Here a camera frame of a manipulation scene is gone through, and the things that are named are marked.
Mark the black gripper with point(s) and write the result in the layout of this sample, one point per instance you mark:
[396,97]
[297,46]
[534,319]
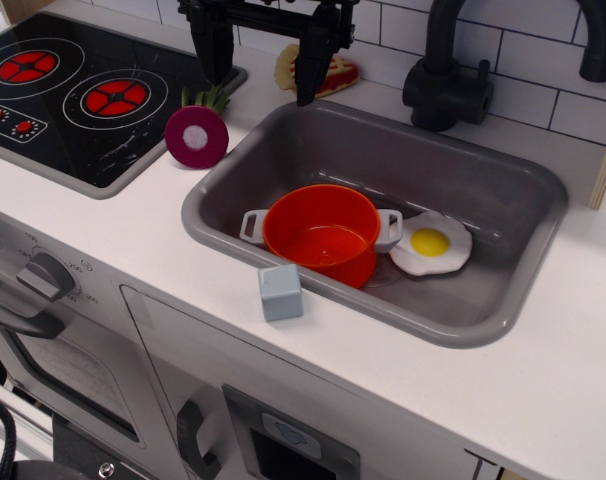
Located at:
[323,28]

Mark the purple toy beet half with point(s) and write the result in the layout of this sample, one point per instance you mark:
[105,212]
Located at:
[196,135]

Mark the orange toy pot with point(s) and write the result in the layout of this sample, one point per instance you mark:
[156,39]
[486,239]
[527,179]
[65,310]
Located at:
[330,229]

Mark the toy pie slice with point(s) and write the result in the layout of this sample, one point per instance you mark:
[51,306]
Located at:
[340,75]

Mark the black toy faucet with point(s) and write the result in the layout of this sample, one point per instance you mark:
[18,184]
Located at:
[440,95]

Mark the black toy stovetop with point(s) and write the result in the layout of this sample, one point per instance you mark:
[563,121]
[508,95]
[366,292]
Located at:
[87,107]

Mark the grey-blue wooden cube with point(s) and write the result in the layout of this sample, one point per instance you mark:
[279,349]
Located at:
[280,292]

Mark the toy fried egg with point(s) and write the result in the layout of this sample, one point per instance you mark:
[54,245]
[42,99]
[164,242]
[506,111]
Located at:
[432,244]

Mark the grey oven knob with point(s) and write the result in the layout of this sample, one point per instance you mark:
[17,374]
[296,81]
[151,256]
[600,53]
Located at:
[47,277]

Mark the white toy oven door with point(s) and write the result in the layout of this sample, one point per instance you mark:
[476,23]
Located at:
[88,374]

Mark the grey dishwasher control panel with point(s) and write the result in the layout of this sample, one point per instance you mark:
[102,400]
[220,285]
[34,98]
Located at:
[275,445]

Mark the grey oven door handle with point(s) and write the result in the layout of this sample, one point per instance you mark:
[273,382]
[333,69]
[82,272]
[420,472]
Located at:
[41,325]

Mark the black cabinet door handle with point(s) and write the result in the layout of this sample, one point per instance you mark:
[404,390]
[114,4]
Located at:
[189,421]

